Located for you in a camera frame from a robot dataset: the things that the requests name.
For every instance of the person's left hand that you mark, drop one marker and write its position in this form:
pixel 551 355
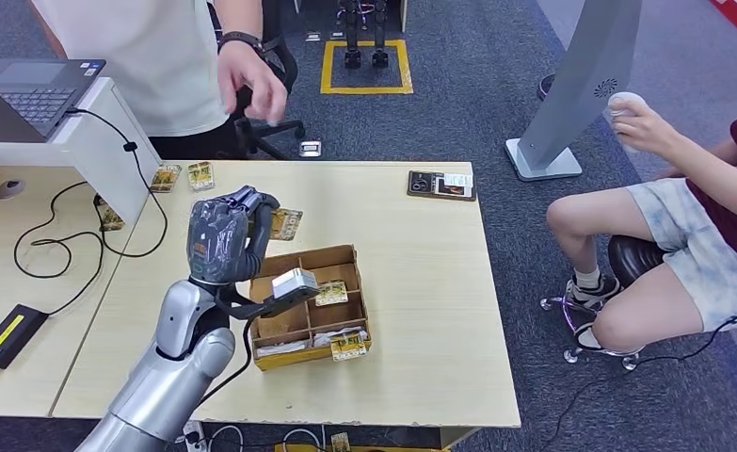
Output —
pixel 253 75

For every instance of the seated person's right hand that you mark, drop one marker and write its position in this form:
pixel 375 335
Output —
pixel 645 131

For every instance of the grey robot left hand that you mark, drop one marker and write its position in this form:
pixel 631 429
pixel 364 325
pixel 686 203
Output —
pixel 224 240

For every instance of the white round handheld controller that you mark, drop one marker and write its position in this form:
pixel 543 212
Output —
pixel 620 100

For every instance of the wooden compartment organizer box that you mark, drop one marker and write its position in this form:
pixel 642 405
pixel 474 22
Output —
pixel 281 326

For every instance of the seated person's right forearm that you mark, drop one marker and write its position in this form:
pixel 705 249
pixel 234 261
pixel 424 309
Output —
pixel 717 178

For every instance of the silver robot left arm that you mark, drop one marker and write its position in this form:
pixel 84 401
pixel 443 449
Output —
pixel 156 387

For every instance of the person's left forearm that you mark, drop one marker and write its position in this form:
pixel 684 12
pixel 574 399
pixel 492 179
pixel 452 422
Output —
pixel 238 15

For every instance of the seated person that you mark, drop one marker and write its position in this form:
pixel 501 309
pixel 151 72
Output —
pixel 673 249

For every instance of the white plastic card sleeve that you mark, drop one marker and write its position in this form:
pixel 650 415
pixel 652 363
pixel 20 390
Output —
pixel 327 337
pixel 281 349

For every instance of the small white paper card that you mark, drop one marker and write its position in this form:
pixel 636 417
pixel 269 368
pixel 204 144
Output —
pixel 458 180

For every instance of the black wrist watch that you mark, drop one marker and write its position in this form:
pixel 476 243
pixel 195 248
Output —
pixel 240 39

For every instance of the black office chair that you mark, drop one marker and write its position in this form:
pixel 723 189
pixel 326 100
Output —
pixel 281 134

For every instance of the grey leaning kiosk stand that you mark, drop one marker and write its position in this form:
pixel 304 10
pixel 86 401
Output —
pixel 583 68

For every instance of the silver floor socket plate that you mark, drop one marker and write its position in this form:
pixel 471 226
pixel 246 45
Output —
pixel 310 148

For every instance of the black humanoid robot legs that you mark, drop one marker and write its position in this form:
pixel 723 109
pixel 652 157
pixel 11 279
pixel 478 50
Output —
pixel 351 57

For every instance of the black shoe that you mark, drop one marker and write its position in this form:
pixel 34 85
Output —
pixel 546 86

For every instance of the black stool chrome base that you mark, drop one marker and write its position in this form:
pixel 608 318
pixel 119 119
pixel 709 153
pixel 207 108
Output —
pixel 630 256

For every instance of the white desk riser shelf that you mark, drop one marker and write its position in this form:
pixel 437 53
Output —
pixel 112 162

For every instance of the white power strip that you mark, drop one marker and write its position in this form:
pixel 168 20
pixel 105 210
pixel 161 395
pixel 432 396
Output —
pixel 193 432

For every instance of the black smartphone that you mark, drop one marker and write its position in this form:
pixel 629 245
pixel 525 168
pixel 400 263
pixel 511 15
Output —
pixel 423 185

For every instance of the grey round desk grommet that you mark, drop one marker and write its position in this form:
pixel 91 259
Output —
pixel 10 189

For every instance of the grey laptop computer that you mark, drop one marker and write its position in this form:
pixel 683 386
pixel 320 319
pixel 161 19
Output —
pixel 31 93

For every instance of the black power adapter yellow label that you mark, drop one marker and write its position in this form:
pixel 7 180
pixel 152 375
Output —
pixel 9 334

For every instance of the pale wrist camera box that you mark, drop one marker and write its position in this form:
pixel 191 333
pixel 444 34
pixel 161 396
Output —
pixel 293 284

